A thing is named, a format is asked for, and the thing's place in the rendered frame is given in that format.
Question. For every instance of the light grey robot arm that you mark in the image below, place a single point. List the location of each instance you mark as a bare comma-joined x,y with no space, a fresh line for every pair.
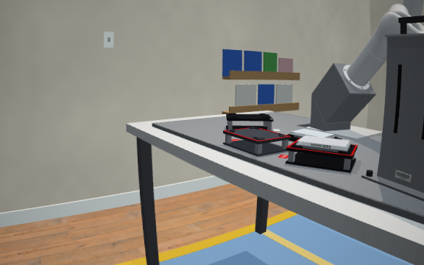
373,55

